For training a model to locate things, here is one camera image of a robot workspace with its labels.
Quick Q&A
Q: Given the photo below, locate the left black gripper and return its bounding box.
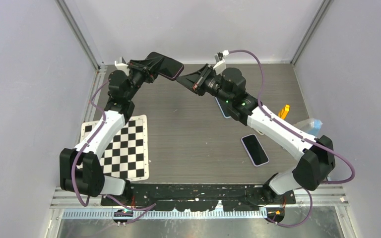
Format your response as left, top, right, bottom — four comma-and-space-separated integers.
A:
126, 57, 166, 101

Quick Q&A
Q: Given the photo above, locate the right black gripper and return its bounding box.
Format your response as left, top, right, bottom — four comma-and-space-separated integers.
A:
176, 64, 232, 105

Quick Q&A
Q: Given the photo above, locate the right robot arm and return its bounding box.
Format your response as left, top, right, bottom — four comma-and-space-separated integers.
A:
176, 64, 335, 204

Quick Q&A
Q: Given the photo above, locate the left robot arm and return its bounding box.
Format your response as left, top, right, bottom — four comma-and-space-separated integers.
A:
60, 52, 167, 205

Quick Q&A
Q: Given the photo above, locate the phone with blue case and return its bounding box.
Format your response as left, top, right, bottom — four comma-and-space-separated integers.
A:
215, 98, 231, 119

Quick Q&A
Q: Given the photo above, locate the phone with lilac case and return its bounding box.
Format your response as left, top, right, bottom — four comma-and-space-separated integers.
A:
241, 134, 269, 167

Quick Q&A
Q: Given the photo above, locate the checkerboard calibration mat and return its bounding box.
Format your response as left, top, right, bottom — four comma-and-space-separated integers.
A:
80, 115, 150, 182

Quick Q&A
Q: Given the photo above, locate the yellow plastic tool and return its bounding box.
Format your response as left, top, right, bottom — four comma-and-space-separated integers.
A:
278, 104, 290, 120

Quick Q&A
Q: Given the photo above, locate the blue plastic bag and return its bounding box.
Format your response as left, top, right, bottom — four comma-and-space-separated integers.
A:
294, 118, 323, 137

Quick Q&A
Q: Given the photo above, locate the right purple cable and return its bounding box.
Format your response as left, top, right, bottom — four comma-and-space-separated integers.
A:
228, 49, 356, 229

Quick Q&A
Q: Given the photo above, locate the purple cable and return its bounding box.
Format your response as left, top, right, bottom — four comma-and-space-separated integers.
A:
70, 80, 157, 225
228, 49, 356, 229

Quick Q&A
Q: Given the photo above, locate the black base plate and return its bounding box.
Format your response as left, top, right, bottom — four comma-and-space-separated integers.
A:
101, 183, 296, 212

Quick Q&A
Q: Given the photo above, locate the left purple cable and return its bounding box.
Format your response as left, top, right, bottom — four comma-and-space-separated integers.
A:
70, 80, 157, 225

